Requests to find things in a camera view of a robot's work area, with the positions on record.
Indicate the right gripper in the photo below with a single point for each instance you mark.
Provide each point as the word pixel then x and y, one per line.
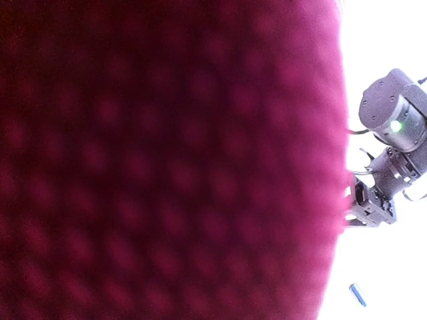
pixel 368 207

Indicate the red student backpack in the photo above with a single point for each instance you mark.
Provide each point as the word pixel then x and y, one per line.
pixel 170 159

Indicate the blue capped marker pen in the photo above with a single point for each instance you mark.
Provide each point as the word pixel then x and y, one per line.
pixel 354 289

